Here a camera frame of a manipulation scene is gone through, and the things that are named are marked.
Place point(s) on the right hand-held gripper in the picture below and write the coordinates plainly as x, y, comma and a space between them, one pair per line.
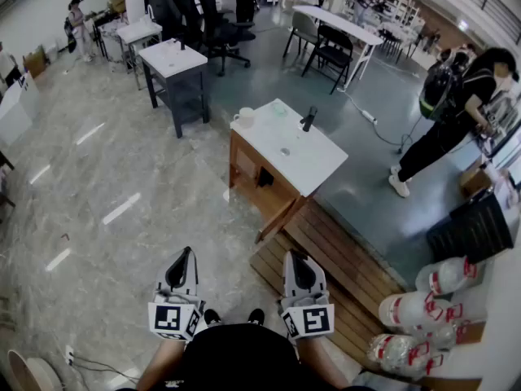
315, 320

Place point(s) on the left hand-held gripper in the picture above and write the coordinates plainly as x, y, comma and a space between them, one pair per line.
167, 318

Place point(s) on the white cup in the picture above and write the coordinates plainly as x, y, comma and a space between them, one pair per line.
245, 117

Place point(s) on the person's right forearm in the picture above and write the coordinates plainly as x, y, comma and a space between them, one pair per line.
321, 361

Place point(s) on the person's left forearm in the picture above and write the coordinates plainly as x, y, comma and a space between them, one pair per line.
156, 365

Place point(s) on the dark vanity with white top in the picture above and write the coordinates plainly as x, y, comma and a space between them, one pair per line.
175, 61

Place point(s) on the wooden slatted platform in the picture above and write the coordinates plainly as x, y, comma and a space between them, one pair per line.
334, 267

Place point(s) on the person's left black shoe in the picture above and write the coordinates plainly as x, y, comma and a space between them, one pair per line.
212, 318

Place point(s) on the person's black shoe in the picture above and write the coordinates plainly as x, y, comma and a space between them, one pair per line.
212, 318
255, 317

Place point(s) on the person's right black shoe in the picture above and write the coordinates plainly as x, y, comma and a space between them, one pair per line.
255, 317

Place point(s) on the wooden cabinet door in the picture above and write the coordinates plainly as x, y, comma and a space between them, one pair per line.
281, 218
246, 161

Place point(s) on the person's black clothing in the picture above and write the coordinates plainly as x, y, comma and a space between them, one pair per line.
240, 357

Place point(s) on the black door knob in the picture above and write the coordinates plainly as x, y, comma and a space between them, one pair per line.
266, 177

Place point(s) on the wrapped water bottle pack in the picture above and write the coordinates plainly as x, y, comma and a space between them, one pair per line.
447, 275
411, 310
399, 352

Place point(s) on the white power strip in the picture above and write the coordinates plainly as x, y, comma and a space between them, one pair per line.
368, 116
69, 354

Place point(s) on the tall black faucet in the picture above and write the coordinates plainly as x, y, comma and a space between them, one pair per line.
308, 118

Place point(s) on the black crate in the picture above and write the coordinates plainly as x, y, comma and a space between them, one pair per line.
472, 230

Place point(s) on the cardboard box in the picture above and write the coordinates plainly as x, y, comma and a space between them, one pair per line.
475, 181
36, 64

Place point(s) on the black folding chair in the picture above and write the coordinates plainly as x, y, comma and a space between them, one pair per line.
334, 49

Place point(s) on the short black faucet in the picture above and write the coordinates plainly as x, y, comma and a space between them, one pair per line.
182, 45

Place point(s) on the white box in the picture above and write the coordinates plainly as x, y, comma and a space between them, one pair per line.
16, 108

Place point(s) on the white work table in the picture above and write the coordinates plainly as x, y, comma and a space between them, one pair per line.
509, 153

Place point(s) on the grey folding chair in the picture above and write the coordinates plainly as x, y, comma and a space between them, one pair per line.
303, 27

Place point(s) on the long white table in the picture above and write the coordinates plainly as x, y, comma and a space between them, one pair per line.
342, 25

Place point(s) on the silver faucet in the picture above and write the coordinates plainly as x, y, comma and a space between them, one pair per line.
151, 14

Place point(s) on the white shelving unit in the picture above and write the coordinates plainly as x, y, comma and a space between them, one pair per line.
401, 2

